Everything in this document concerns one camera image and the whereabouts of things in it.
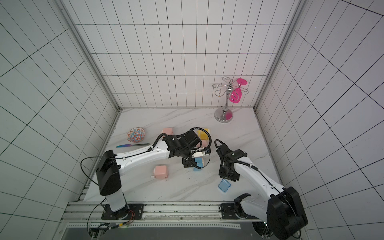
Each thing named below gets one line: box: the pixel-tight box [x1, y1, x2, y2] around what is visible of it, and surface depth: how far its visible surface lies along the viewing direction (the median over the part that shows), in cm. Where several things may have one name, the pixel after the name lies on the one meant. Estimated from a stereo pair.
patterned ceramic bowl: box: [126, 127, 146, 143], surface depth 102 cm
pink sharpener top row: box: [162, 128, 174, 136], surface depth 99 cm
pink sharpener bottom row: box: [154, 165, 168, 179], surface depth 83 cm
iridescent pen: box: [116, 143, 150, 148], surface depth 102 cm
